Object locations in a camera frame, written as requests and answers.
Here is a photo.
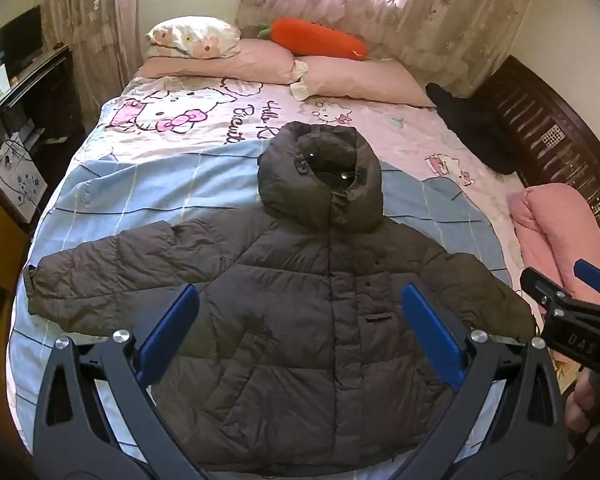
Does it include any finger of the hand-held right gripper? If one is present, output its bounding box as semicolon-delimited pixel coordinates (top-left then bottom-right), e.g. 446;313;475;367
572;259;600;306
520;266;600;317

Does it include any black cloth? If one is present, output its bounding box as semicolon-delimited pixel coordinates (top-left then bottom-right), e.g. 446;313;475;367
425;82;521;176

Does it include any black monitor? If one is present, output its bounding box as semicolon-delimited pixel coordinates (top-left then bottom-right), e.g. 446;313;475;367
0;5;43;68

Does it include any white box with blue flowers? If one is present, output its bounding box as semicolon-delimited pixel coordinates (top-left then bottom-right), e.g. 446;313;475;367
0;132;48;224

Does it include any pink pillow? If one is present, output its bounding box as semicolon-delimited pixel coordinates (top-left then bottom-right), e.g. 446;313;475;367
139;38;306;85
290;55;437;108

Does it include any folded pink blanket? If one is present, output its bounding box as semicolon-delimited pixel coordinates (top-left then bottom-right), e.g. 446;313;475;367
507;183;600;306

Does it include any person's right hand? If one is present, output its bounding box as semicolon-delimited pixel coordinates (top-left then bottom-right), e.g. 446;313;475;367
565;367;600;443

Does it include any orange carrot plush toy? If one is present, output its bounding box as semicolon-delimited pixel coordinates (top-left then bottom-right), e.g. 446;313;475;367
256;17;368;62

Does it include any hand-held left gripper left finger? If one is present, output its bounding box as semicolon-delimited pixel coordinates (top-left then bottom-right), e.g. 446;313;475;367
30;284;216;480

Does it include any dark wooden headboard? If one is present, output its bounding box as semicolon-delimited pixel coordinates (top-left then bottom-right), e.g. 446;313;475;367
475;55;600;281

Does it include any floral pillow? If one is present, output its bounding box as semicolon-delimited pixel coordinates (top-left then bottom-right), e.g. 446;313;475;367
145;16;243;59

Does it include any black desk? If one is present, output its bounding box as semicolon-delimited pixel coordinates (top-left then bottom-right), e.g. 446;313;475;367
0;45;86;176

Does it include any brown hooded puffer jacket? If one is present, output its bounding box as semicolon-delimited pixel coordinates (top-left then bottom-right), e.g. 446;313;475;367
22;121;538;476

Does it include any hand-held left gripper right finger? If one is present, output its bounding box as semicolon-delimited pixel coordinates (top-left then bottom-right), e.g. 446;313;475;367
380;282;568;480

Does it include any floral lace curtain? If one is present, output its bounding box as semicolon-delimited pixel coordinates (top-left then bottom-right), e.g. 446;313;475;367
32;0;153;131

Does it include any wooden cabinet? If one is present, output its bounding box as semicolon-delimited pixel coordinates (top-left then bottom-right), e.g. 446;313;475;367
0;175;32;293

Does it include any beige fuzzy blanket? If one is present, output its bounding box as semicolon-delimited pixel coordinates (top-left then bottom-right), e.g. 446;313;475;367
235;0;543;98

